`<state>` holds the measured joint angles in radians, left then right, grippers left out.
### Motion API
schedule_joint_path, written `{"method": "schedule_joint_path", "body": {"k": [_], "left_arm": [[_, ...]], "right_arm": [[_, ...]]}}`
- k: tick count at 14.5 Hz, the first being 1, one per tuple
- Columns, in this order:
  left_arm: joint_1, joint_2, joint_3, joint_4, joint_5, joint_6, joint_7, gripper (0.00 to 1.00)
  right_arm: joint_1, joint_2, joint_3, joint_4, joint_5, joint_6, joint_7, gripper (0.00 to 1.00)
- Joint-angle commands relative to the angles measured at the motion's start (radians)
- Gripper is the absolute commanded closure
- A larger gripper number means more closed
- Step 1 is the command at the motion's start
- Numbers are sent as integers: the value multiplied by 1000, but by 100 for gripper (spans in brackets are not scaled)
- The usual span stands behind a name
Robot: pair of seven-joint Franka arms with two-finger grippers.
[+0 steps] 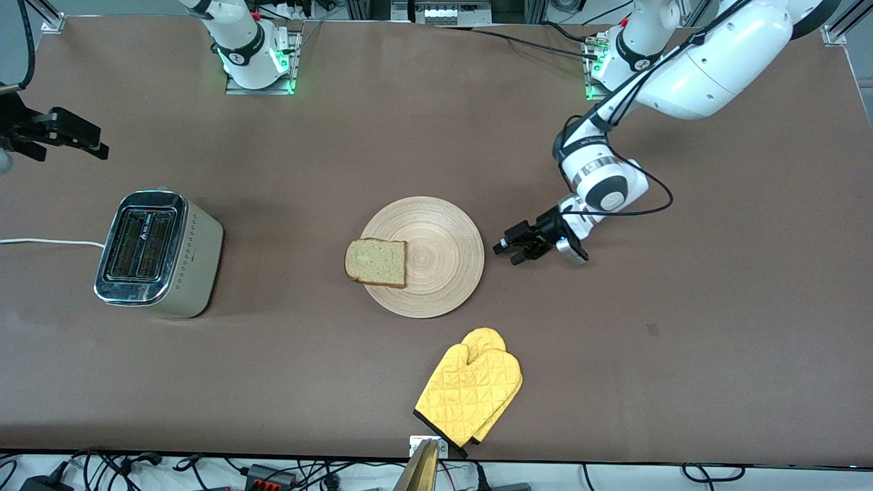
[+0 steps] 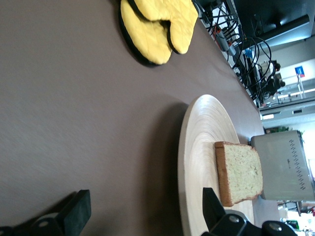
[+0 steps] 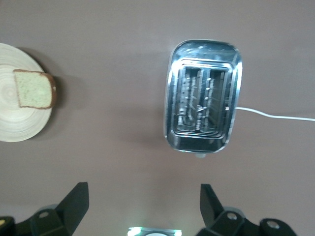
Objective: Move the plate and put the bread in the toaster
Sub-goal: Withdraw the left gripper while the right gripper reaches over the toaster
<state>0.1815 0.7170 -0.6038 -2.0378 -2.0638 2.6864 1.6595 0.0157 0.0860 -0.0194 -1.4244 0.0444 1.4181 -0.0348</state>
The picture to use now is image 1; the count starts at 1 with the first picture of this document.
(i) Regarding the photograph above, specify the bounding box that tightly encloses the yellow quilted oven mitt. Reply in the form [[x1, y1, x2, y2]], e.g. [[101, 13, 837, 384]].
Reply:
[[414, 343, 524, 459], [461, 327, 524, 444]]

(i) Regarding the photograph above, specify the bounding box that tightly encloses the grey power strip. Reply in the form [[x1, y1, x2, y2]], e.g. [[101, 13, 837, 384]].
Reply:
[[414, 0, 493, 26]]

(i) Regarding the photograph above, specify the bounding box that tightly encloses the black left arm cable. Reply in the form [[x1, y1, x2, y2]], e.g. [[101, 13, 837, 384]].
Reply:
[[554, 0, 751, 218]]

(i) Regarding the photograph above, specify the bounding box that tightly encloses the golden camera pole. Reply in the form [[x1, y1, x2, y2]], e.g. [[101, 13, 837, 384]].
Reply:
[[392, 438, 441, 491]]

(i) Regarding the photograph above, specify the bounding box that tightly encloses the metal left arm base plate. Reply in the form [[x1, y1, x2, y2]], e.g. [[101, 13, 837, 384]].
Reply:
[[585, 34, 657, 102]]

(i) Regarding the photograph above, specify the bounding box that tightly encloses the red and black connector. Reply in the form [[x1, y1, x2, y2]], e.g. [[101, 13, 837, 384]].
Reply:
[[244, 464, 298, 491]]

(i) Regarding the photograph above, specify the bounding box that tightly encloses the thin black table cable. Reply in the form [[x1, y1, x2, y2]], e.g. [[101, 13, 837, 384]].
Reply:
[[471, 28, 601, 58]]

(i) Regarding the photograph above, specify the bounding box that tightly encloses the chrome and beige toaster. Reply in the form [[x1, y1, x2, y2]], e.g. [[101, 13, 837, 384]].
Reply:
[[93, 190, 224, 319]]

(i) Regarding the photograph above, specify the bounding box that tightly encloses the slice of brown bread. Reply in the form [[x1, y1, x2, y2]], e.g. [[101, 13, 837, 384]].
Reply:
[[344, 238, 408, 289]]

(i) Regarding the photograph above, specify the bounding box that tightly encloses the round wooden plate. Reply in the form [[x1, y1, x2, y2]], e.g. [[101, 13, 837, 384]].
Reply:
[[359, 196, 486, 319]]

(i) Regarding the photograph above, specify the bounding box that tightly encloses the looped black floor cable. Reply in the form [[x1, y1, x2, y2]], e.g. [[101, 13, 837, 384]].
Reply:
[[682, 462, 745, 482]]

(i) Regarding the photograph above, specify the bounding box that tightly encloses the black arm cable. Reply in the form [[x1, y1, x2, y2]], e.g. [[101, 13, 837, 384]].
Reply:
[[554, 0, 751, 218], [19, 0, 36, 91]]

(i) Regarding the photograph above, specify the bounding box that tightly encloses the black power adapter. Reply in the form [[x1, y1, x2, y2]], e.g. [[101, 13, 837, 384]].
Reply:
[[19, 474, 76, 491]]

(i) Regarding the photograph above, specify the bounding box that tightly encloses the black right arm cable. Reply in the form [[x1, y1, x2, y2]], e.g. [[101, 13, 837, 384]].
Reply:
[[19, 0, 36, 91]]

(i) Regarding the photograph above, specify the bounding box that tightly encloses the white toaster power cord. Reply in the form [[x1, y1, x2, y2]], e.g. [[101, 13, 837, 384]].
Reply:
[[0, 237, 107, 250]]

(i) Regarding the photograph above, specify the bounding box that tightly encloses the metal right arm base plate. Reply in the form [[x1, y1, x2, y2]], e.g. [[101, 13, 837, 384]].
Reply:
[[225, 31, 301, 95]]

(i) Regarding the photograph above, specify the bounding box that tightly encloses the aluminium frame corner bracket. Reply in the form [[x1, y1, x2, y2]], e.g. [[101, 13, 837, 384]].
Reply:
[[822, 0, 873, 47], [27, 0, 67, 33]]

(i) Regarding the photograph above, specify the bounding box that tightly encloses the thick black table cable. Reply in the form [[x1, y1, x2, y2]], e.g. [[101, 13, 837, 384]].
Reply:
[[541, 22, 597, 46]]

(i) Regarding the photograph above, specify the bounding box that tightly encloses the black plug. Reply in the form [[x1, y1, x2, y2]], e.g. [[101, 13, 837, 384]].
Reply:
[[477, 464, 533, 491]]

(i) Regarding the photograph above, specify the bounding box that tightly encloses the small white mounting bracket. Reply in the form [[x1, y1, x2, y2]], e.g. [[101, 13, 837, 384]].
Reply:
[[409, 436, 449, 459]]

